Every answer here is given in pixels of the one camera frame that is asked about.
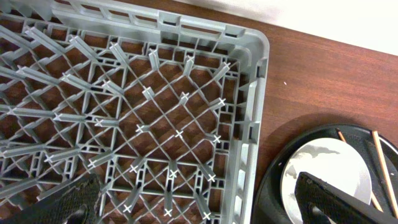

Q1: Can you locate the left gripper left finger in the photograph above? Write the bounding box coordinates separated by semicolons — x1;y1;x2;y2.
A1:
1;174;101;224

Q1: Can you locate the round black tray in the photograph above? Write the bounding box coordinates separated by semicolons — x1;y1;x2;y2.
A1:
251;124;393;223

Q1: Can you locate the grey dishwasher rack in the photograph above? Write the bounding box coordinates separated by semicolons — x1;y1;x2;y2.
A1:
1;0;269;223

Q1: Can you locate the grey plate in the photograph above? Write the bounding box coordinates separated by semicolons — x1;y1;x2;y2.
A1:
280;138;372;224

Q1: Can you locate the wooden chopstick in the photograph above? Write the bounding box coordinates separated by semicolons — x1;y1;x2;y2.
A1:
335;128;384;213
372;131;397;218

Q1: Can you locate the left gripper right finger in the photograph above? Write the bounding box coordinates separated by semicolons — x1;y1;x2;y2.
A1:
295;172;397;224

